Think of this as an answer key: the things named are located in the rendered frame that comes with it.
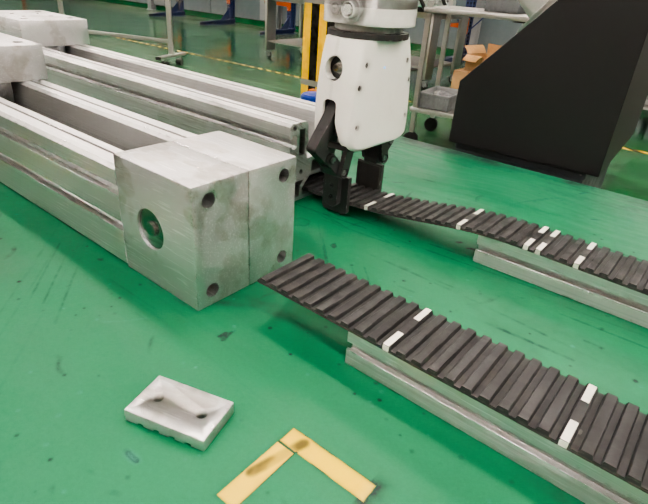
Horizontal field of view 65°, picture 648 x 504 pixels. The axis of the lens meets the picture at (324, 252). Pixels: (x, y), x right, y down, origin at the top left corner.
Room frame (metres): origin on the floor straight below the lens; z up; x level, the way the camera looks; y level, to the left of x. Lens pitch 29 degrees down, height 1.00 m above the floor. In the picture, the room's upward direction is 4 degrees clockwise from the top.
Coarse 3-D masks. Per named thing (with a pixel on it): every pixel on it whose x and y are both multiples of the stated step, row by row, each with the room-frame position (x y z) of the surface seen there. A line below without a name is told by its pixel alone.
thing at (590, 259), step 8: (584, 248) 0.38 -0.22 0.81; (592, 248) 0.38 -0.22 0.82; (600, 248) 0.38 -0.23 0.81; (608, 248) 0.38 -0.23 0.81; (576, 256) 0.37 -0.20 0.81; (584, 256) 0.36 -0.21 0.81; (592, 256) 0.37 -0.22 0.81; (600, 256) 0.36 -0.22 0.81; (608, 256) 0.37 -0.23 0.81; (576, 264) 0.35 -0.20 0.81; (584, 264) 0.35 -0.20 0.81; (592, 264) 0.35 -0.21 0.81; (600, 264) 0.35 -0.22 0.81; (592, 272) 0.34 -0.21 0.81
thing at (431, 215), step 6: (438, 204) 0.47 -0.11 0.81; (444, 204) 0.47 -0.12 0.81; (450, 204) 0.47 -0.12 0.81; (432, 210) 0.45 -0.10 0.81; (438, 210) 0.46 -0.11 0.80; (444, 210) 0.45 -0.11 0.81; (450, 210) 0.46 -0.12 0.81; (420, 216) 0.44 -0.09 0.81; (426, 216) 0.44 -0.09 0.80; (432, 216) 0.43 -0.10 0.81; (438, 216) 0.44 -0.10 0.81; (426, 222) 0.43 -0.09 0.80; (432, 222) 0.43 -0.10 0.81
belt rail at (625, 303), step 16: (480, 240) 0.40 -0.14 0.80; (496, 240) 0.40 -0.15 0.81; (480, 256) 0.40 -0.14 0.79; (496, 256) 0.39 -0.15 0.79; (512, 256) 0.39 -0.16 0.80; (528, 256) 0.38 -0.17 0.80; (512, 272) 0.38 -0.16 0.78; (528, 272) 0.38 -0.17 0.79; (544, 272) 0.37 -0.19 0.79; (560, 272) 0.36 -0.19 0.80; (576, 272) 0.35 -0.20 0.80; (544, 288) 0.37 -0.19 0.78; (560, 288) 0.36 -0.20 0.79; (576, 288) 0.35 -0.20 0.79; (592, 288) 0.35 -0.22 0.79; (608, 288) 0.34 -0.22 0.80; (624, 288) 0.33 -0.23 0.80; (592, 304) 0.34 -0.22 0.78; (608, 304) 0.34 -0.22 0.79; (624, 304) 0.33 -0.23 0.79; (640, 304) 0.33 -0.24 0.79; (640, 320) 0.32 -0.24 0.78
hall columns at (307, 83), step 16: (304, 0) 3.87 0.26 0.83; (320, 0) 3.79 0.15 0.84; (304, 16) 3.87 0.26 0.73; (320, 16) 3.79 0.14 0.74; (304, 32) 3.87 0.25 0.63; (320, 32) 3.79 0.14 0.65; (304, 48) 3.87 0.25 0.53; (320, 48) 3.78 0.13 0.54; (304, 64) 3.86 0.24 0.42; (320, 64) 3.78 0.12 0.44; (304, 80) 3.86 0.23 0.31
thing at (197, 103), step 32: (64, 64) 0.78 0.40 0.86; (96, 64) 0.75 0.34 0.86; (128, 64) 0.81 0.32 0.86; (160, 64) 0.79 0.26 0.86; (96, 96) 0.73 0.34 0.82; (128, 96) 0.68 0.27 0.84; (160, 96) 0.64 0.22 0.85; (192, 96) 0.60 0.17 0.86; (224, 96) 0.67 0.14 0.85; (256, 96) 0.64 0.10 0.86; (288, 96) 0.63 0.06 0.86; (192, 128) 0.60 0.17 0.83; (224, 128) 0.56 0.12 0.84; (256, 128) 0.53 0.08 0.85; (288, 128) 0.50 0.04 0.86
